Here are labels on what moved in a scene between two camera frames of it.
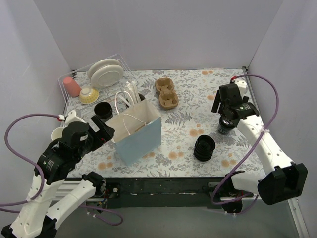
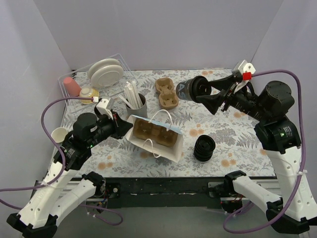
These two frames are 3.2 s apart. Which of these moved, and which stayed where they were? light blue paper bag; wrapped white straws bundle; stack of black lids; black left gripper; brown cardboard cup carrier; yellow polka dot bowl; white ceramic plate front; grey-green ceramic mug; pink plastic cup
Moved: brown cardboard cup carrier; light blue paper bag; black left gripper
Stayed: yellow polka dot bowl; stack of black lids; pink plastic cup; grey-green ceramic mug; wrapped white straws bundle; white ceramic plate front
